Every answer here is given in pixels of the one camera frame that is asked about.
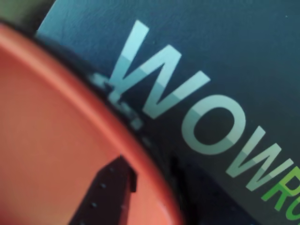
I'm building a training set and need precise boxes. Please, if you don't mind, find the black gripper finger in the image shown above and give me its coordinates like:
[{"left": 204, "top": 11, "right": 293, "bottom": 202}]
[
  {"left": 67, "top": 156, "right": 139, "bottom": 225},
  {"left": 170, "top": 157, "right": 255, "bottom": 225}
]

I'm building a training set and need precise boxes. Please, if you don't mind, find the red bowl with black outside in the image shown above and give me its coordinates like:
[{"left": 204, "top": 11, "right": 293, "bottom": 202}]
[{"left": 0, "top": 21, "right": 195, "bottom": 225}]

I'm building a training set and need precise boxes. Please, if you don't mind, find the grey mat with WOWROBO print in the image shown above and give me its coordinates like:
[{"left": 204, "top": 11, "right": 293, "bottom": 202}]
[{"left": 35, "top": 0, "right": 300, "bottom": 225}]

